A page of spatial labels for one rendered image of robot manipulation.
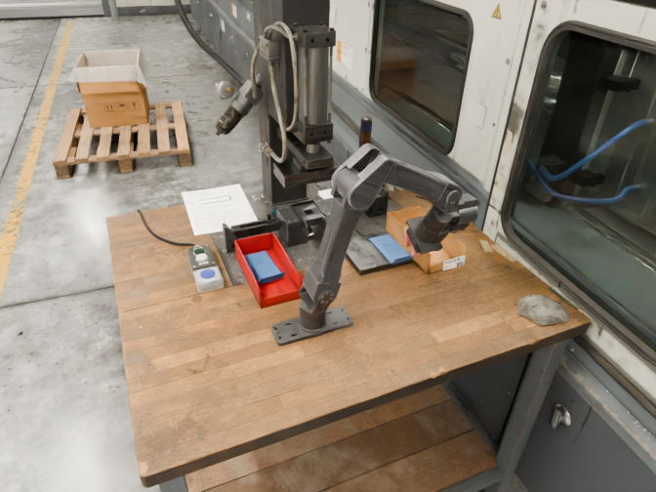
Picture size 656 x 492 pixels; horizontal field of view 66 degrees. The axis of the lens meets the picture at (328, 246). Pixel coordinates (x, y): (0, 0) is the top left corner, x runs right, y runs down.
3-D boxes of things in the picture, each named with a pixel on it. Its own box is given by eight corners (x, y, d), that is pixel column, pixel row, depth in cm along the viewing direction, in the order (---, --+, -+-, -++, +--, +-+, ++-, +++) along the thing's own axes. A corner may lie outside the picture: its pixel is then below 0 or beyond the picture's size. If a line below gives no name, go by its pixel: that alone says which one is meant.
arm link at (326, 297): (318, 268, 122) (297, 274, 120) (334, 290, 116) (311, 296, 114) (318, 289, 126) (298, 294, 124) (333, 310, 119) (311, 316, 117)
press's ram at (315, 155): (286, 198, 143) (283, 95, 126) (259, 162, 162) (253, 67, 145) (343, 187, 149) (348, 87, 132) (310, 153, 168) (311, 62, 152)
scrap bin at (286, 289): (260, 308, 130) (259, 291, 127) (235, 257, 149) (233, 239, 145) (304, 298, 134) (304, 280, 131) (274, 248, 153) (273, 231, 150)
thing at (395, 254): (394, 266, 143) (395, 259, 141) (368, 239, 154) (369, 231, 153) (415, 262, 146) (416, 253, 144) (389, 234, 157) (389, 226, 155)
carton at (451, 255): (427, 276, 144) (430, 255, 140) (385, 232, 163) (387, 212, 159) (463, 266, 149) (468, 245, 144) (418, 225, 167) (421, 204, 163)
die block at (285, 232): (287, 247, 154) (287, 226, 149) (277, 230, 161) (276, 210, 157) (347, 234, 160) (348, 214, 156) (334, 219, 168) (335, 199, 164)
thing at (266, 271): (262, 287, 137) (261, 278, 135) (242, 257, 148) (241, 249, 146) (285, 280, 139) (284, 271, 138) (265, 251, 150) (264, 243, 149)
